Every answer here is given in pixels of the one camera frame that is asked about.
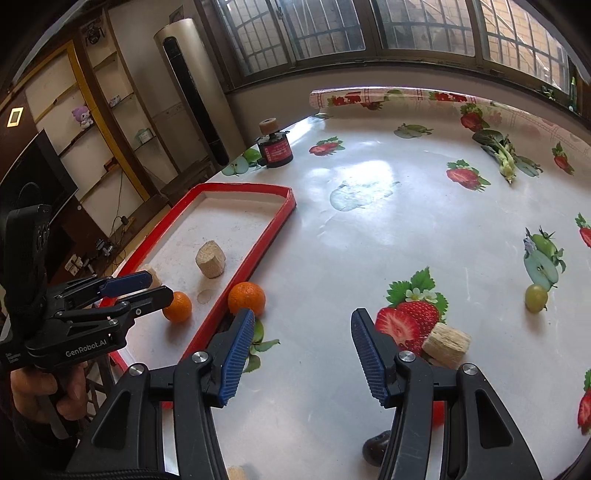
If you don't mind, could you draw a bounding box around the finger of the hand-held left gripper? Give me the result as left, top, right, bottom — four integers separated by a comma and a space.
48, 271, 153, 308
55, 285, 175, 330

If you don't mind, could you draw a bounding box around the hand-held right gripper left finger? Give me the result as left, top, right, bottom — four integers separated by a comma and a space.
67, 308, 256, 480

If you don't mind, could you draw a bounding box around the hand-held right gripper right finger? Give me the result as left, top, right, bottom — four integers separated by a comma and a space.
351, 308, 546, 480

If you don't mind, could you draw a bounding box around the pale pressed wood block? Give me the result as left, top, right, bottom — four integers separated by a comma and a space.
139, 265, 163, 289

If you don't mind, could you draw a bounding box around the orange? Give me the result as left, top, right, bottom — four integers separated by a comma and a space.
161, 291, 193, 324
227, 281, 267, 319

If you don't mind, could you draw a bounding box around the round pressed wood block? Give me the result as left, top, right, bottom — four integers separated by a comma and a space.
195, 241, 227, 279

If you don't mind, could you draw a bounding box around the rectangular striped wood block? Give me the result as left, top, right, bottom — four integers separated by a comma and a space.
421, 322, 472, 368

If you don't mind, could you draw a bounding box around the dark purple plum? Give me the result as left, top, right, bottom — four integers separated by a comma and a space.
361, 430, 393, 467

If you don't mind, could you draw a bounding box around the red rimmed tray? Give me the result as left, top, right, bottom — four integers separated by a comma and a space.
99, 182, 296, 411

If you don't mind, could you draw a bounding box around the green round fruit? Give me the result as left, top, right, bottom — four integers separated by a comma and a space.
525, 284, 549, 313

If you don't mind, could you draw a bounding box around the person's left forearm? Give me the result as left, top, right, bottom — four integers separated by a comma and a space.
0, 406, 79, 480

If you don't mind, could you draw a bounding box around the person's left hand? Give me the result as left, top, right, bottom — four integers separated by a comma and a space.
10, 360, 90, 425

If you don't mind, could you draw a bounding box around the fruit print tablecloth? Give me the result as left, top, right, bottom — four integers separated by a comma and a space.
111, 88, 591, 480

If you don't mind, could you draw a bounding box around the wooden stool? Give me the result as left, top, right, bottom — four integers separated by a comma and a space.
159, 161, 218, 206

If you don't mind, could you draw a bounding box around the black television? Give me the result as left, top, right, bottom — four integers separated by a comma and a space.
0, 129, 79, 232

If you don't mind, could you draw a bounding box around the black motor with wooden spool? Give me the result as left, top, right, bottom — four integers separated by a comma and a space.
255, 119, 295, 168

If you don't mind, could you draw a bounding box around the tower air conditioner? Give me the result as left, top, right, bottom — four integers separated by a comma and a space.
153, 17, 245, 167

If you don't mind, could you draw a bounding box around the bok choy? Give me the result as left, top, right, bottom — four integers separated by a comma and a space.
472, 130, 543, 185

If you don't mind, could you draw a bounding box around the barred window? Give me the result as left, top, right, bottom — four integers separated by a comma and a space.
194, 0, 583, 95

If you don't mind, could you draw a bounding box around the wooden wall shelf unit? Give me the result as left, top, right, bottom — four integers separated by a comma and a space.
23, 18, 181, 204

